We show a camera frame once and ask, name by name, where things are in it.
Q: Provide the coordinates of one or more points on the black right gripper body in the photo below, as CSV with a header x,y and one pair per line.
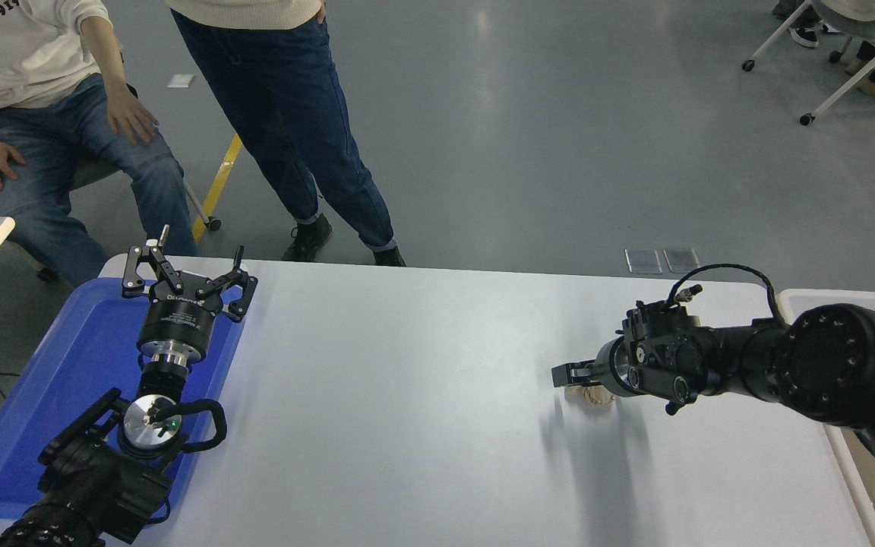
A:
x,y
616,372

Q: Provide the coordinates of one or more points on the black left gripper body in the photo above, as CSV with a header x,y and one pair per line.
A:
x,y
179,319

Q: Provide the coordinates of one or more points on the tan paper ball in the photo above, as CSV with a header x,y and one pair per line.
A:
x,y
597,400

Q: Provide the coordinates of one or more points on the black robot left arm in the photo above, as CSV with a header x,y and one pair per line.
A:
x,y
88,486

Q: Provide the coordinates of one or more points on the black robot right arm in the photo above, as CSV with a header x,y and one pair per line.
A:
x,y
825,357

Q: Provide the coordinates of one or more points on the person's left hand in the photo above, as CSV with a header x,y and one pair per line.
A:
x,y
134,118
320,9

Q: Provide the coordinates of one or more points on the grey office chair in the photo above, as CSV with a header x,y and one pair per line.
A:
x,y
92,173

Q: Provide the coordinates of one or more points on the silver floor plate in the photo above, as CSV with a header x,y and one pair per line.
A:
x,y
682,260
643,261

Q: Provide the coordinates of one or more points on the blue plastic tray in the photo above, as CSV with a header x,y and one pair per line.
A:
x,y
65,380

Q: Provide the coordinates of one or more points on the white paper scrap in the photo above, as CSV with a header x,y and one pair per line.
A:
x,y
181,80

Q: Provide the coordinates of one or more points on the white wheeled chair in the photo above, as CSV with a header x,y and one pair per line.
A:
x,y
863,26

